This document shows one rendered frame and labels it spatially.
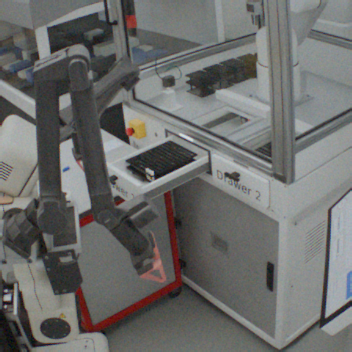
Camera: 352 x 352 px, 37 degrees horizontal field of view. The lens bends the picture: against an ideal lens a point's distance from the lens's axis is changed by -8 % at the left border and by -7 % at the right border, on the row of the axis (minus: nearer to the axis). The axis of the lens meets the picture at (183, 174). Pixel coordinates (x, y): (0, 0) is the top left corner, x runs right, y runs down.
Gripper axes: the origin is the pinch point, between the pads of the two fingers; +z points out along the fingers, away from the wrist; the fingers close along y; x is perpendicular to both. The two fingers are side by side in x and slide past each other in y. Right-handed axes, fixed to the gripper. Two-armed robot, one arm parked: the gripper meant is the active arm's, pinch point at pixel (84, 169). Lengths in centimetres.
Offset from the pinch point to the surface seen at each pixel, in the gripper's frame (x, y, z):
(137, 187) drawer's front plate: -10.9, -42.8, -11.8
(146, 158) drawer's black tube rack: -22.1, -21.1, -8.9
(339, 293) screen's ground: -34, -132, -23
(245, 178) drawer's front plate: -47, -55, -10
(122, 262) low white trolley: -4.1, -19.0, 39.9
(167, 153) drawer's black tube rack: -30.5, -22.5, -9.0
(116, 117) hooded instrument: -33, 63, 12
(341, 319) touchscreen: -30, -139, -22
